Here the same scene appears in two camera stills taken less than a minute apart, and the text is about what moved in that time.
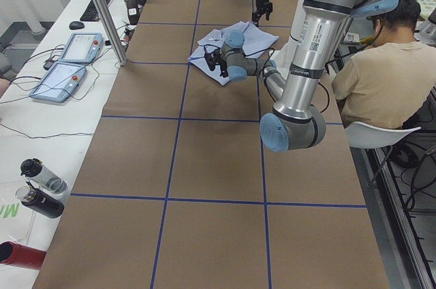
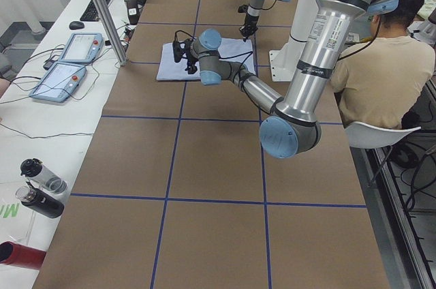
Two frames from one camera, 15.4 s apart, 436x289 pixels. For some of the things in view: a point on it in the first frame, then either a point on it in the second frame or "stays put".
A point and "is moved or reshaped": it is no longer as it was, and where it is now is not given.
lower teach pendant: (58, 82) stays put
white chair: (361, 135) stays put
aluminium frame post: (105, 16) stays put
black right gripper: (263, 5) → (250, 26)
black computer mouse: (76, 25) stays put
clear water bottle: (33, 169) stays put
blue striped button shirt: (254, 39) is moved or reshaped
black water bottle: (33, 196) stays put
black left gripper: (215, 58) → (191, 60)
